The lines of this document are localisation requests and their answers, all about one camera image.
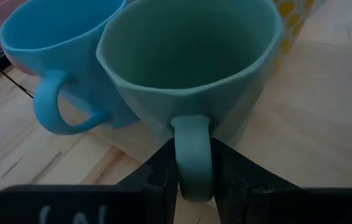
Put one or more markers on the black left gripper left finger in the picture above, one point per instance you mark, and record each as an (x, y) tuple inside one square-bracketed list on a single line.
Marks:
[(101, 205)]

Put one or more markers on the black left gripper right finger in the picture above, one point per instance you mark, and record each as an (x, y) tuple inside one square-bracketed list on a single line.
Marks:
[(272, 205)]

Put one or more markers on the green mug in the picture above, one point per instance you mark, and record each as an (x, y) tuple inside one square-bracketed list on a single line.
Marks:
[(188, 46)]

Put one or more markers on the blue mug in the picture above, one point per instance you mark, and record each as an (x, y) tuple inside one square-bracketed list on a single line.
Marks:
[(54, 25)]

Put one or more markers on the white mug with yellow dots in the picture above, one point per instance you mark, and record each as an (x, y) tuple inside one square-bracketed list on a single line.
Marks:
[(291, 12)]

